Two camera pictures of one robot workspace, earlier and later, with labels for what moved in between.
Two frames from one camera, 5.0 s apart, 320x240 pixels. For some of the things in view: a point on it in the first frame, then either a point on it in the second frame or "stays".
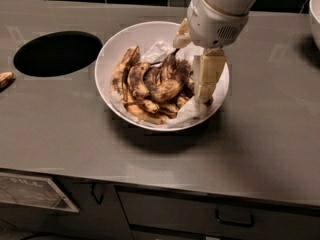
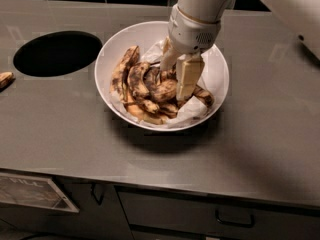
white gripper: x=210 y=24 → x=190 y=34
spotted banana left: x=118 y=80 stays
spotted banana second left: x=137 y=90 stays
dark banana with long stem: x=172 y=81 stays
